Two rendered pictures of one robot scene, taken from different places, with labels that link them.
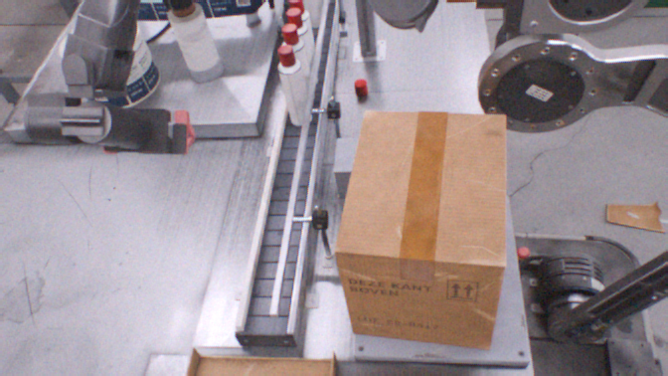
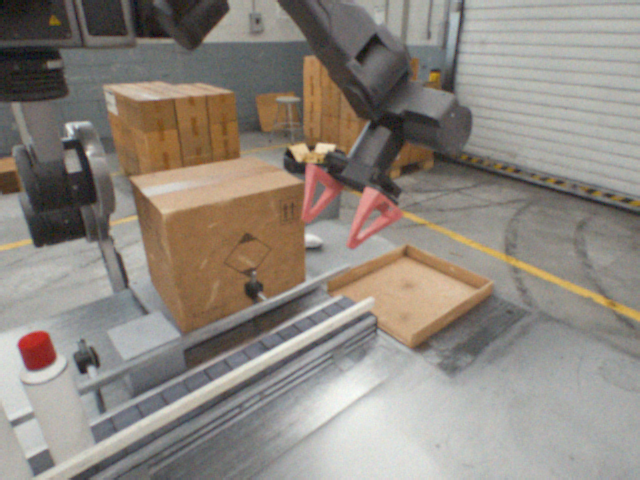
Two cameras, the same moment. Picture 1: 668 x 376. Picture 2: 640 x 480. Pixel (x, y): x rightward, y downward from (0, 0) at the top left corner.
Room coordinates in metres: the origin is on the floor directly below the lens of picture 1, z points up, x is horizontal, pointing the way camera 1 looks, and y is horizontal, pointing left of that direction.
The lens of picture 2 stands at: (1.15, 0.54, 1.42)
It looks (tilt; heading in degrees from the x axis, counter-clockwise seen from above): 26 degrees down; 216
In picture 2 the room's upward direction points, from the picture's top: straight up
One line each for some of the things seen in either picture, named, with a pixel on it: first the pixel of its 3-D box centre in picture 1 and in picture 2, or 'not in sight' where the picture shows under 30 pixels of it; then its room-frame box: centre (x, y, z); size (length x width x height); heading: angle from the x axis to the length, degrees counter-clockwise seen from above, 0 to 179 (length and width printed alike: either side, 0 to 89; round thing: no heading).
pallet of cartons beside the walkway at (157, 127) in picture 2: not in sight; (173, 137); (-1.33, -2.96, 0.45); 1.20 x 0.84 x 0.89; 73
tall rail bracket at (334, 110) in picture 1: (327, 124); (98, 388); (0.95, -0.02, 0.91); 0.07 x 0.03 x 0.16; 76
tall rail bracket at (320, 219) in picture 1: (312, 233); (262, 311); (0.66, 0.06, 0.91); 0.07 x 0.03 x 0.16; 76
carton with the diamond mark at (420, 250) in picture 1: (425, 228); (222, 235); (0.57, -0.15, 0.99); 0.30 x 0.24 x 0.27; 161
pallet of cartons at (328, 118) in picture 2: not in sight; (370, 116); (-2.79, -1.64, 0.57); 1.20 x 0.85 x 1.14; 164
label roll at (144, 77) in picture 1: (111, 63); not in sight; (1.30, 0.50, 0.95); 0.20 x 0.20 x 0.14
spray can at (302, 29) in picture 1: (300, 49); not in sight; (1.16, 0.01, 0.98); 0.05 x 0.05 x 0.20
